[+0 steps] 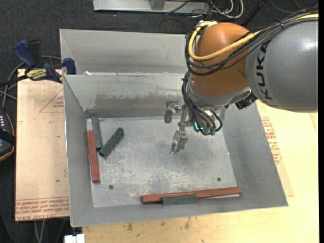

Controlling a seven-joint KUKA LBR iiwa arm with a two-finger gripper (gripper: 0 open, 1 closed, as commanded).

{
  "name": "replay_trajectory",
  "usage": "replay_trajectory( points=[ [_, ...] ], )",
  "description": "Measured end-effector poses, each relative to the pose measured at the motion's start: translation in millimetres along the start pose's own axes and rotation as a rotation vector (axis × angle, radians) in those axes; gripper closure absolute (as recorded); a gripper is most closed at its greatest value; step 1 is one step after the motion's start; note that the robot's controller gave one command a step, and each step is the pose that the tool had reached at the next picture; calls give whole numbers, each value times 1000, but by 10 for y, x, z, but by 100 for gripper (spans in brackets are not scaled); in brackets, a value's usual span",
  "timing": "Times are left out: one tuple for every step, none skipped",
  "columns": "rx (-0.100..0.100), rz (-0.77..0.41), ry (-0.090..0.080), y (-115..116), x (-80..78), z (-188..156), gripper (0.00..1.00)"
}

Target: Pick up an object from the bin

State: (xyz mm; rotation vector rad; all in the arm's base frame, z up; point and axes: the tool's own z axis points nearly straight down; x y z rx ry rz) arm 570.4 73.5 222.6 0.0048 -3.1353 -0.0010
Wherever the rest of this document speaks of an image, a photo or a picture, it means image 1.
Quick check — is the grey metal bin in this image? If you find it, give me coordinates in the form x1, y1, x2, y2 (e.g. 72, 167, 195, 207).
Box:
59, 28, 289, 228

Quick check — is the red-brown flat block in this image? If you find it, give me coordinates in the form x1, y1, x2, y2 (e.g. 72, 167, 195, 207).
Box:
141, 191, 196, 205
87, 130, 101, 183
193, 186, 242, 200

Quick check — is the brown cardboard board, red print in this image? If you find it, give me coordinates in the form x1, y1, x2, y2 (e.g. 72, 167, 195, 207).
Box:
15, 68, 295, 222

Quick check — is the black cylinder on white bracket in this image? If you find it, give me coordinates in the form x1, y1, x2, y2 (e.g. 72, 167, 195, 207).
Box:
234, 92, 258, 110

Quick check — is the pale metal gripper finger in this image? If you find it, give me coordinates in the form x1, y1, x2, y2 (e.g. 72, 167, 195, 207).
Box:
176, 133, 189, 152
170, 130, 180, 155

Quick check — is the dark green flat block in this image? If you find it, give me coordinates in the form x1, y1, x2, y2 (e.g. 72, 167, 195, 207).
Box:
91, 116, 104, 150
161, 195, 198, 207
99, 127, 125, 159

